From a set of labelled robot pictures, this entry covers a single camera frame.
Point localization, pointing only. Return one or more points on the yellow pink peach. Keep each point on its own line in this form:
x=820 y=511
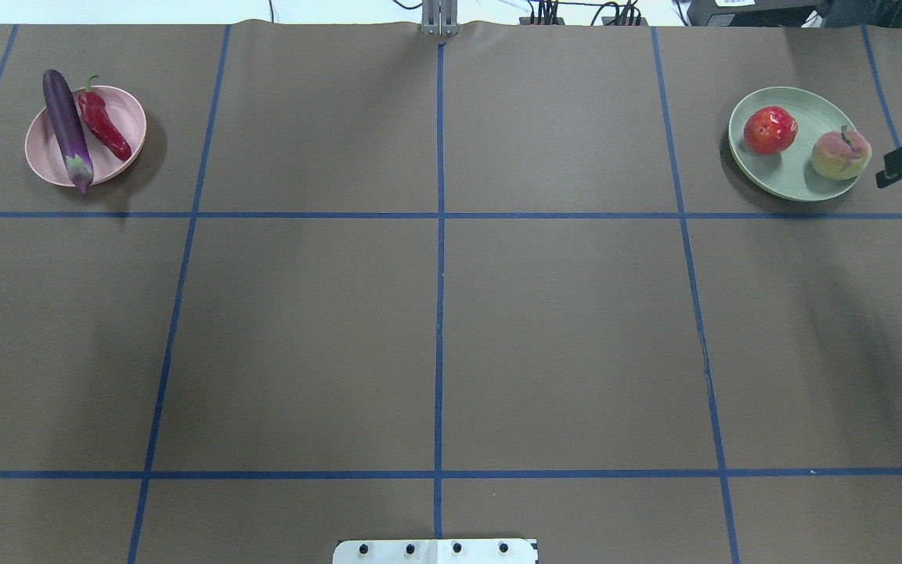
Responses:
x=841 y=155

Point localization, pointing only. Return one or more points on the purple eggplant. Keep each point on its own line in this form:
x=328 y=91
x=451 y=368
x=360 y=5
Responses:
x=67 y=126

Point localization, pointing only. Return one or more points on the red chili pepper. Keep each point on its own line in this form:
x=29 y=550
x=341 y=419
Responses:
x=95 y=115

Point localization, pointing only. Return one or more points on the pink plate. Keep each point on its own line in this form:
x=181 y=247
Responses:
x=42 y=152

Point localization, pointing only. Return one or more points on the light green plate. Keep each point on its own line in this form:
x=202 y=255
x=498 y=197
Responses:
x=790 y=174

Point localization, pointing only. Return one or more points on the black box on floor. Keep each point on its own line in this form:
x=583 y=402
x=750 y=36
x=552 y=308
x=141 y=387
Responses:
x=750 y=13

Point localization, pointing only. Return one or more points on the black power strip right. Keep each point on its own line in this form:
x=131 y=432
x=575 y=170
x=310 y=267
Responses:
x=620 y=14

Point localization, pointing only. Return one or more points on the black power strip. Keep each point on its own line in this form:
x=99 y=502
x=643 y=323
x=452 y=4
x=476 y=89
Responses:
x=620 y=14
x=542 y=13

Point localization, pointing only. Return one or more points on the black power strip left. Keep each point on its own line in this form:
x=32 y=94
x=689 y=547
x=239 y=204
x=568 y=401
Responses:
x=542 y=13

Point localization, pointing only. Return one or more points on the grey metal camera pole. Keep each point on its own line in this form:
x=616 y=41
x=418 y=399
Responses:
x=439 y=18

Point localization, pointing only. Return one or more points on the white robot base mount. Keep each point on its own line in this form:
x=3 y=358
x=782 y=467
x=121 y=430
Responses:
x=455 y=550

